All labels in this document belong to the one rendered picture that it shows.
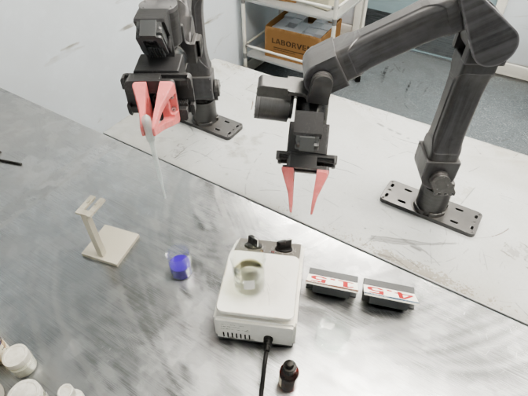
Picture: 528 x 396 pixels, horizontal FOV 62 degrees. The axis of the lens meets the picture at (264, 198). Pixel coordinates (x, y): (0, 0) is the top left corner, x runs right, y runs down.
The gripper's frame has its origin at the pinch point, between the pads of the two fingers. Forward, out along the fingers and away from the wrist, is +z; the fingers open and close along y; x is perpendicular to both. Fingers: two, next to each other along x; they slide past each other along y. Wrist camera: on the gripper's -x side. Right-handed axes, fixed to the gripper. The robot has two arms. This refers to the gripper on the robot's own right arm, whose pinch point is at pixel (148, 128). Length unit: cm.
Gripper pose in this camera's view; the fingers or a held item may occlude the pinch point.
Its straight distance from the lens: 62.6
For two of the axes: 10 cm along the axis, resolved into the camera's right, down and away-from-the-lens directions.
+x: 0.1, 7.1, 7.1
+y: 10.0, -0.1, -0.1
